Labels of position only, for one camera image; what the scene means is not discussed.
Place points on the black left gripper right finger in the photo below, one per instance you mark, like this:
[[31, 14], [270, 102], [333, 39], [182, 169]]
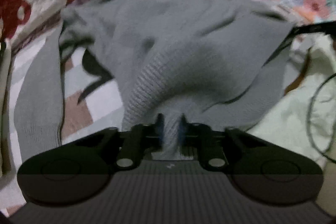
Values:
[[204, 143]]

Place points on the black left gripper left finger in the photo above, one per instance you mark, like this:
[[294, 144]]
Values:
[[139, 141]]

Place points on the grey knit sweater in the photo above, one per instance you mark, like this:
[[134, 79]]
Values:
[[217, 62]]

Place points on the checkered plush bed blanket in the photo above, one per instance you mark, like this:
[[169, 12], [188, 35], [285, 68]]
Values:
[[100, 109]]

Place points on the pale green cloth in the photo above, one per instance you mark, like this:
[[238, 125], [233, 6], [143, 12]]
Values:
[[304, 120]]

